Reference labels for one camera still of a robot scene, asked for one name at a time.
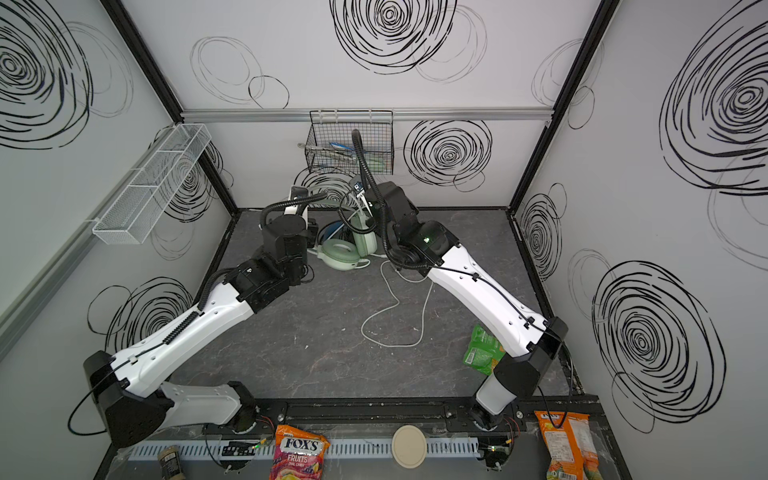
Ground mint green headphones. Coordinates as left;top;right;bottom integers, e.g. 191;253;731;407
308;206;436;349

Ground black blue headphones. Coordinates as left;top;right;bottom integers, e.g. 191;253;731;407
317;220;354;244

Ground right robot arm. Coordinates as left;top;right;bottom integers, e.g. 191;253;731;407
351;129;568;431

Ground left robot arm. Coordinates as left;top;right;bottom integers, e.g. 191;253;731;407
84;187;327;448

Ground green item in basket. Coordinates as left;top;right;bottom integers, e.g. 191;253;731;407
366;152;394;175

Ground green snack bag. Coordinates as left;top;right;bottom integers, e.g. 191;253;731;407
463;324;505;376

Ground pink Fox's candy bag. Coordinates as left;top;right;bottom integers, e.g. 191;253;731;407
269;425;330;480

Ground round beige lid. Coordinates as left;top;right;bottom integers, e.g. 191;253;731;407
392;425;428;469

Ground orange snack bag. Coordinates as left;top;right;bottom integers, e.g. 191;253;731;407
535;411;603;480

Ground black wire basket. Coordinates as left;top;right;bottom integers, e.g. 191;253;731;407
302;120;395;175

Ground aluminium wall rail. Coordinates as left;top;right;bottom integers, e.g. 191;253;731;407
181;106;554;123

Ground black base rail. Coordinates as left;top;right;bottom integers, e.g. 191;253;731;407
244;395;605;432

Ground white slotted cable duct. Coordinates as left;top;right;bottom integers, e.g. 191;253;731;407
127;438;480;463

